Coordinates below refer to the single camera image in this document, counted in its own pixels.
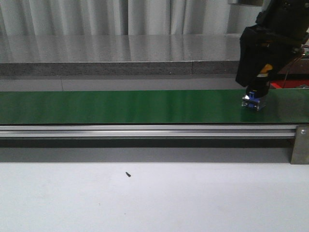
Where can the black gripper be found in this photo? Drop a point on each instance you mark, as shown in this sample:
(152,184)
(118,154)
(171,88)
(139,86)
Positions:
(275,39)

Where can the red bin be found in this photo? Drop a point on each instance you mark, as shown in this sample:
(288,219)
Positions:
(293,83)

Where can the green conveyor belt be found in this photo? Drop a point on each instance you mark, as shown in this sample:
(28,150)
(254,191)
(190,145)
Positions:
(150,107)

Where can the grey stone shelf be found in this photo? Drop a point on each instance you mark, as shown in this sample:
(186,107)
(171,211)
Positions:
(87,55)

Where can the grey curtain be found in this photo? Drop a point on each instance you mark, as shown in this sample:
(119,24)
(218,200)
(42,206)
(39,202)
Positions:
(123,17)

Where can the metal conveyor support bracket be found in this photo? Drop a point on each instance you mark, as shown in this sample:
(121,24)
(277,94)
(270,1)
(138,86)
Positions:
(300,154)

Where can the aluminium conveyor rail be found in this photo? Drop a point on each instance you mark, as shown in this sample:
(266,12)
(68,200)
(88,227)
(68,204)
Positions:
(206,130)

